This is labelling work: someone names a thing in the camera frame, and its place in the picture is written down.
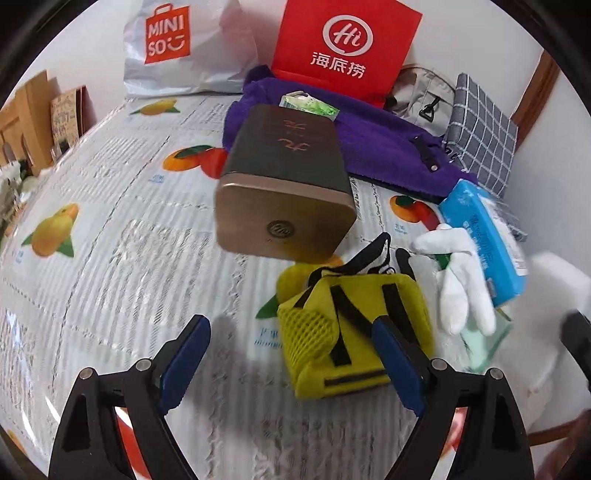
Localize yellow mesh pouch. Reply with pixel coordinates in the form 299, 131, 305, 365
277, 233, 435, 400

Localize brown metal tin box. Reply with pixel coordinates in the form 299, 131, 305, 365
215, 104, 358, 264

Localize white plastic shopping bag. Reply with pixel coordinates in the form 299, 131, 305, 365
122, 0, 259, 97

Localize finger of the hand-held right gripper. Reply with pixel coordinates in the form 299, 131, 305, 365
560, 310, 591, 386

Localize beige backpack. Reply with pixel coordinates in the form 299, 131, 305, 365
383, 65, 458, 139

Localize brown printed paper bag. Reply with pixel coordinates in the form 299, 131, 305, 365
50, 85, 90, 153

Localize blue wet wipes packet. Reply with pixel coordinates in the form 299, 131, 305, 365
438, 180, 529, 308

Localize fruit-print bed sheet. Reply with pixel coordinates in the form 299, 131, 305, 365
0, 95, 555, 480

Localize white glove with green cuff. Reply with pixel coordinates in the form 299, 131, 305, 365
411, 224, 513, 374

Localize wooden door frame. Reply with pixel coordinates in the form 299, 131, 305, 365
510, 51, 561, 139

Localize red paper bag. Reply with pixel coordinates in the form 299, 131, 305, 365
270, 0, 423, 109

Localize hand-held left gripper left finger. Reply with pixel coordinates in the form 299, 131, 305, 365
48, 315, 212, 480

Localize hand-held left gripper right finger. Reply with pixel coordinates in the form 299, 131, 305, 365
372, 315, 536, 480

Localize purple fleece cloth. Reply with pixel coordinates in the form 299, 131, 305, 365
223, 65, 478, 204

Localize grey checked cushion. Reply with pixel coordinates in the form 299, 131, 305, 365
441, 72, 518, 199

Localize cardboard boxes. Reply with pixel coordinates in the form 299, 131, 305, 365
0, 69, 51, 167

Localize green snack packet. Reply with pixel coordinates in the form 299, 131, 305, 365
279, 91, 341, 121

